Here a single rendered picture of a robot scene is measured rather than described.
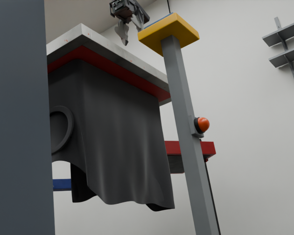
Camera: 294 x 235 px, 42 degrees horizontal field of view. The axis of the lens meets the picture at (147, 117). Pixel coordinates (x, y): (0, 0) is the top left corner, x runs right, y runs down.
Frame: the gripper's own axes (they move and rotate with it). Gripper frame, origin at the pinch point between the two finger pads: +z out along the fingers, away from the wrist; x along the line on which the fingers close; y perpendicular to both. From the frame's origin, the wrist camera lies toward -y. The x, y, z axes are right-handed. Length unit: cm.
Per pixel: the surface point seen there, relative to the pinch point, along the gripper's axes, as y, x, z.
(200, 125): 13, 24, 44
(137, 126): -4.6, -6.4, 29.5
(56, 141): 21.3, -17.9, 36.8
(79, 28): 29.0, 1.3, 10.9
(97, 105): 14.7, -6.7, 27.2
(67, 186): -65, -101, 20
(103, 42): 19.9, 2.1, 11.7
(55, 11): -137, -177, -192
